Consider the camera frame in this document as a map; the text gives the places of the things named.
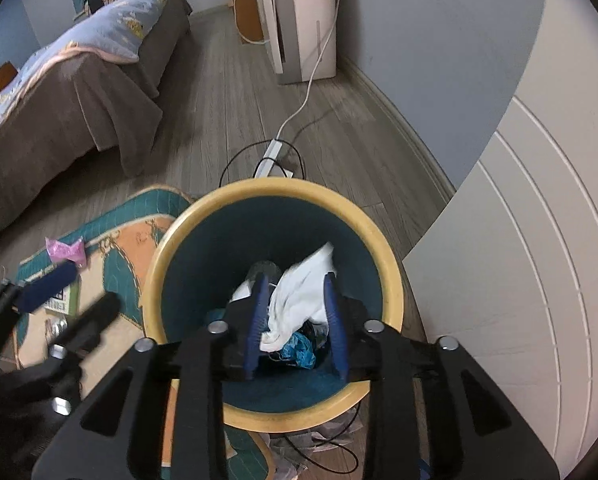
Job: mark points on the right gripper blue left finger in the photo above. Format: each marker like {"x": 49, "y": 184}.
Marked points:
{"x": 247, "y": 319}

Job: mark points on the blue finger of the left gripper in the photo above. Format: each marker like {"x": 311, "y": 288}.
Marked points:
{"x": 36, "y": 293}
{"x": 84, "y": 333}

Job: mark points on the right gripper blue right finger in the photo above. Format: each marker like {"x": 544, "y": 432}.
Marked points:
{"x": 345, "y": 319}

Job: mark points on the white tissue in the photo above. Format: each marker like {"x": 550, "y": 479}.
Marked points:
{"x": 296, "y": 296}

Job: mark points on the yellow teal trash bin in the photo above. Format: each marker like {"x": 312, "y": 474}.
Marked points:
{"x": 269, "y": 225}

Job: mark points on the silver foil wrapper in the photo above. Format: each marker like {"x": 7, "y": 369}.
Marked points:
{"x": 54, "y": 326}

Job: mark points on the green white medicine box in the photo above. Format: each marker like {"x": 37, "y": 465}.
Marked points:
{"x": 65, "y": 302}

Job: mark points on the blue crumpled glove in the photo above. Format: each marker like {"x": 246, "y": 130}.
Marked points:
{"x": 298, "y": 352}

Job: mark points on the pink crumpled wrapper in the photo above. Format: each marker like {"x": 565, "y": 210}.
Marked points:
{"x": 59, "y": 252}

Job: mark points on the teal orange patterned rug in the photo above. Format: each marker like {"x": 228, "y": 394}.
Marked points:
{"x": 119, "y": 247}

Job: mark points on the white power strip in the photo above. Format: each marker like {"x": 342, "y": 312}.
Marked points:
{"x": 269, "y": 165}

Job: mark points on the white cabinet door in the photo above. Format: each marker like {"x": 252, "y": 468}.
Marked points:
{"x": 510, "y": 267}

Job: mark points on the bed with brown cover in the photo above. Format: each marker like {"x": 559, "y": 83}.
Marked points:
{"x": 86, "y": 104}

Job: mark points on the blue floral quilt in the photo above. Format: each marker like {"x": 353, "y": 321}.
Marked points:
{"x": 115, "y": 34}

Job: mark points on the wooden nightstand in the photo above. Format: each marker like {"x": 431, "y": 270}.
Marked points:
{"x": 247, "y": 22}

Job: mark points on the white air purifier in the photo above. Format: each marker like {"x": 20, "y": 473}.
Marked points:
{"x": 301, "y": 38}

